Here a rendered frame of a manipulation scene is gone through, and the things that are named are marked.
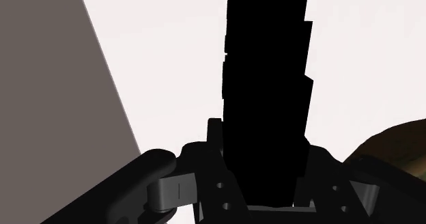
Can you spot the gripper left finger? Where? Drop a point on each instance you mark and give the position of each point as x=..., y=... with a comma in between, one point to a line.
x=203, y=170

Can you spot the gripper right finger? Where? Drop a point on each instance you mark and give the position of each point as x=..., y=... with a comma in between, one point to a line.
x=327, y=173

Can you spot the black stepped tall block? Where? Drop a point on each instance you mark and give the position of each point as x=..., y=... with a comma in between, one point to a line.
x=266, y=90

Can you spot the dark brown rounded object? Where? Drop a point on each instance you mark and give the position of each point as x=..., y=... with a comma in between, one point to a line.
x=396, y=145

